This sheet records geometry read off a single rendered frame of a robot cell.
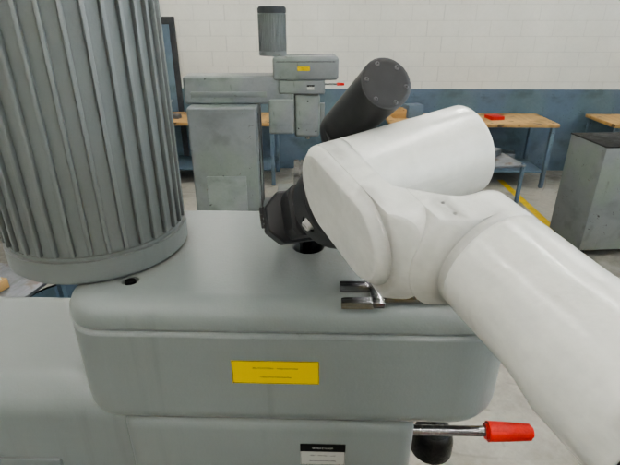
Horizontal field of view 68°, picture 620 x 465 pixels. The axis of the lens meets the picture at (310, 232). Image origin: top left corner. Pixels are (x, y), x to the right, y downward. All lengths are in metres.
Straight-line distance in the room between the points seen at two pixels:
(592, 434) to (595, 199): 4.86
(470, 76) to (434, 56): 0.61
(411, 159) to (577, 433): 0.17
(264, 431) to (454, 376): 0.22
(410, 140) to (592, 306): 0.15
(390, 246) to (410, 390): 0.29
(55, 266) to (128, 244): 0.07
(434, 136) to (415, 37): 6.81
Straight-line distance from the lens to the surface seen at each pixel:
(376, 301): 0.45
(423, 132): 0.32
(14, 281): 3.02
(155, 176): 0.52
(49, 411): 0.65
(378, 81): 0.31
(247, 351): 0.49
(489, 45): 7.38
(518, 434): 0.63
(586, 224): 5.13
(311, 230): 0.41
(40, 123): 0.48
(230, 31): 7.12
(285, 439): 0.58
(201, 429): 0.59
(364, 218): 0.25
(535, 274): 0.23
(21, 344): 0.72
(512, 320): 0.23
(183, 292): 0.49
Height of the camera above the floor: 2.14
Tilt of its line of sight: 25 degrees down
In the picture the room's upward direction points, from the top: straight up
